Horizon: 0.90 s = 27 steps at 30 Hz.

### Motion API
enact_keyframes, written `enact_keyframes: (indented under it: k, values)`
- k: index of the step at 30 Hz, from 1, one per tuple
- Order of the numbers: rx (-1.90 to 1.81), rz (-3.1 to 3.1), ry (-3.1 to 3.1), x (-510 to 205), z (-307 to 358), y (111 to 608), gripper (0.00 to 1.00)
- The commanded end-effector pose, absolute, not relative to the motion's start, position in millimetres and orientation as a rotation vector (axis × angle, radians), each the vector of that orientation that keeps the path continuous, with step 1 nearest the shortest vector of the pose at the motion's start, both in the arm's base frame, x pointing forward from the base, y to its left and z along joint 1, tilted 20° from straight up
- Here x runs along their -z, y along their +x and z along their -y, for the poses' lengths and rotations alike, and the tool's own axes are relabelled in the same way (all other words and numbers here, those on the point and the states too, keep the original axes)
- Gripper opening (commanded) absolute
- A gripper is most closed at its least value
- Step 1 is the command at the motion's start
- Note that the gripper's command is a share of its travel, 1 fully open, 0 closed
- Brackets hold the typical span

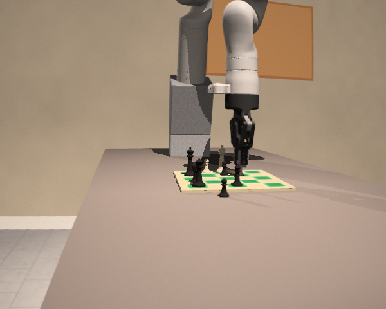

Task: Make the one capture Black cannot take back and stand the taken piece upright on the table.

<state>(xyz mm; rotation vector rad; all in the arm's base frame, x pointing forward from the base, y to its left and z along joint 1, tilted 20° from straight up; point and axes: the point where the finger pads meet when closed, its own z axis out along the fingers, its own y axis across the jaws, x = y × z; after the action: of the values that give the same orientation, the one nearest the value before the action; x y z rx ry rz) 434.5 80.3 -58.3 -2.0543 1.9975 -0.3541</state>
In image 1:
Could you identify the white pawn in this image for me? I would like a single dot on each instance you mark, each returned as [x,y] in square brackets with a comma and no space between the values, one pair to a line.
[206,170]

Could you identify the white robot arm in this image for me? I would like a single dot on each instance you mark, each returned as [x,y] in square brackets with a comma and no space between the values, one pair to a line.
[240,21]

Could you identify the white king chess piece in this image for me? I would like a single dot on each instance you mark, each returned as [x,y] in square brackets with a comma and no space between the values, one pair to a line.
[222,153]

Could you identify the green and cream chessboard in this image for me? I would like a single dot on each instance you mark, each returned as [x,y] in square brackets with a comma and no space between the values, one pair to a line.
[252,181]

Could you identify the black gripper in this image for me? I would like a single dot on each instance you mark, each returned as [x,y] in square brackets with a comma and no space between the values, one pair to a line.
[243,103]

